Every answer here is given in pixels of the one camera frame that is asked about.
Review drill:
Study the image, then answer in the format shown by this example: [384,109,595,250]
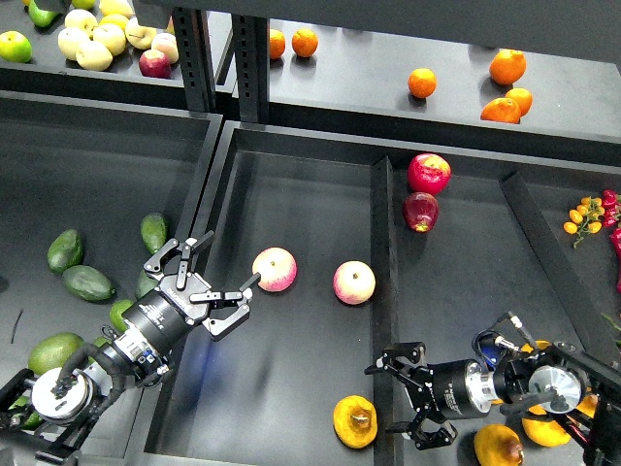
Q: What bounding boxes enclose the yellow pear bottom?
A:
[474,424,524,466]

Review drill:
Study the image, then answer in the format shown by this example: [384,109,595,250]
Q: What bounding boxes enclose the dark avocado lying flat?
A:
[62,265,114,302]

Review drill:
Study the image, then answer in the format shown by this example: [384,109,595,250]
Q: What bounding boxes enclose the pale yellow pear back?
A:
[64,9,98,38]

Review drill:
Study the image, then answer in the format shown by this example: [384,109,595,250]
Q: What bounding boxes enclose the orange cherry tomato bunch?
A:
[563,197,605,249]

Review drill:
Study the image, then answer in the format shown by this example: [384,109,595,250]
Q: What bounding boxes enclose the pale yellow pear left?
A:
[57,27,90,61]

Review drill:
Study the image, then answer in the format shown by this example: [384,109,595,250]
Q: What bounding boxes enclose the dark avocado by tray edge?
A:
[135,270,158,299]

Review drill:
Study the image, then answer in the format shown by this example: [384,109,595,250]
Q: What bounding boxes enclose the black perforated shelf post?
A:
[231,14,270,124]
[172,7,216,113]

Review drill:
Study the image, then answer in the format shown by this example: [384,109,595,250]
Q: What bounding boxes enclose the dark avocado top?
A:
[140,213,168,254]

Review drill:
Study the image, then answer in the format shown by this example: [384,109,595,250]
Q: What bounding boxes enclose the pale yellow pear right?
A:
[125,17,157,50]

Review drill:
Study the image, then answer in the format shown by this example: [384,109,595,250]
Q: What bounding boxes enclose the pale yellow pear front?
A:
[76,41,114,71]

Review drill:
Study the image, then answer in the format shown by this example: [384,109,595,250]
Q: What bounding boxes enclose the black large right tray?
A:
[125,123,620,465]

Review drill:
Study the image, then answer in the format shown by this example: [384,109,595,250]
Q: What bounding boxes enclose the pink apple right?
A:
[333,260,376,306]

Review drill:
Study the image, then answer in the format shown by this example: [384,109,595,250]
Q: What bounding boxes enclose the black perforated shelf post left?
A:
[172,7,216,113]

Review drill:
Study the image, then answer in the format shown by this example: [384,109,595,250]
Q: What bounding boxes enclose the red chili peppers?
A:
[602,189,621,265]

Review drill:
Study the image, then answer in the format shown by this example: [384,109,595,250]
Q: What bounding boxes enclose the bright red apple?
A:
[407,152,452,195]

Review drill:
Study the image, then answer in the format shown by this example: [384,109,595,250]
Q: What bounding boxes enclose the light green avocado large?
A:
[27,332,84,375]

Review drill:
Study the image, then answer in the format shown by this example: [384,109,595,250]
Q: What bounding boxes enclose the black perforated shelf post right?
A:
[231,14,270,124]

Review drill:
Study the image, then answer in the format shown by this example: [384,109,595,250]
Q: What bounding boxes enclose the black left tray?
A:
[0,89,224,466]

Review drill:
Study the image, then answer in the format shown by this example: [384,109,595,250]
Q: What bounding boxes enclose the pink peach on shelf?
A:
[150,32,180,64]

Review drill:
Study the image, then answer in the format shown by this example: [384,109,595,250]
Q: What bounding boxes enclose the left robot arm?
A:
[1,232,261,465]

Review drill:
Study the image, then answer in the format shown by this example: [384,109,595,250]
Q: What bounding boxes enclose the pale yellow pear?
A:
[64,9,98,38]
[57,27,90,61]
[76,41,114,71]
[92,23,126,56]
[125,17,157,50]

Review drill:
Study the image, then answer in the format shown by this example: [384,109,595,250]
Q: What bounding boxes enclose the orange top middle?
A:
[291,28,318,58]

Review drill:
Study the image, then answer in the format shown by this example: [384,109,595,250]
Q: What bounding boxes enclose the pink apple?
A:
[252,247,297,292]
[333,260,376,306]

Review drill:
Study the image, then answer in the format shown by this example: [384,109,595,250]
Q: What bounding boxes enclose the dark avocado far left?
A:
[47,229,83,274]

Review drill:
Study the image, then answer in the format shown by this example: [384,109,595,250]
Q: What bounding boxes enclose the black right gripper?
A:
[364,341,474,450]

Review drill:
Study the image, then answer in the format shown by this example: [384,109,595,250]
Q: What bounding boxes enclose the green avocado bottom left corner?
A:
[9,395,44,431]

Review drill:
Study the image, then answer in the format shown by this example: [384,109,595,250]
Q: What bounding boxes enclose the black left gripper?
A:
[122,230,261,354]

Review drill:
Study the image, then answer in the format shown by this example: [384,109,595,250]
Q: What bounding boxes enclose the dark red apple on shelf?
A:
[139,49,172,79]

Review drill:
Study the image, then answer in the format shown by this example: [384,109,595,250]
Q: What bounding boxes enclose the pink apple left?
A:
[252,247,297,292]

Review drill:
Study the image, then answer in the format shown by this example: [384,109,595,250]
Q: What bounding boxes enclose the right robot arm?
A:
[365,313,620,465]

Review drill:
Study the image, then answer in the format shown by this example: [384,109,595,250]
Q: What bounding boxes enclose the yellow lemon on shelf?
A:
[99,14,129,30]

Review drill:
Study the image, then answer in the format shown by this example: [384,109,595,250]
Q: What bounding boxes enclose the black tray divider middle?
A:
[371,157,403,465]

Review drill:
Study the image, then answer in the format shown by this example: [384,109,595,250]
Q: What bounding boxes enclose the pale yellow pear middle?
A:
[92,23,126,56]

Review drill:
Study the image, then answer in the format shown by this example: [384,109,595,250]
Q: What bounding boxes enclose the orange behind post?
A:
[269,28,286,60]

